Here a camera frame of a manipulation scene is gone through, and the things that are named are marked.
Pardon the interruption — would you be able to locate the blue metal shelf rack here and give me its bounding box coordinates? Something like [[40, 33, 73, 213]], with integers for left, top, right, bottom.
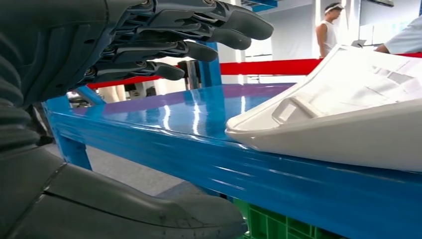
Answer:
[[43, 0, 422, 239]]

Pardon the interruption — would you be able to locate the red barrier belt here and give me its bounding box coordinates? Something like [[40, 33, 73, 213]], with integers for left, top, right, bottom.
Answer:
[[220, 52, 422, 76], [87, 75, 162, 90]]

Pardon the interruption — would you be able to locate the person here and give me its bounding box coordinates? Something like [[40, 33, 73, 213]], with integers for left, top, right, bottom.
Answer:
[[315, 2, 345, 59], [375, 14, 422, 55]]

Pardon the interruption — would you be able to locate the green plastic crate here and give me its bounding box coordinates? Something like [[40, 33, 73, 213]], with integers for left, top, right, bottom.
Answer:
[[232, 198, 347, 239]]

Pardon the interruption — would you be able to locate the chrome stanchion post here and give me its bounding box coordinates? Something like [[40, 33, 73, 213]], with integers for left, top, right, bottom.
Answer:
[[177, 60, 202, 90]]

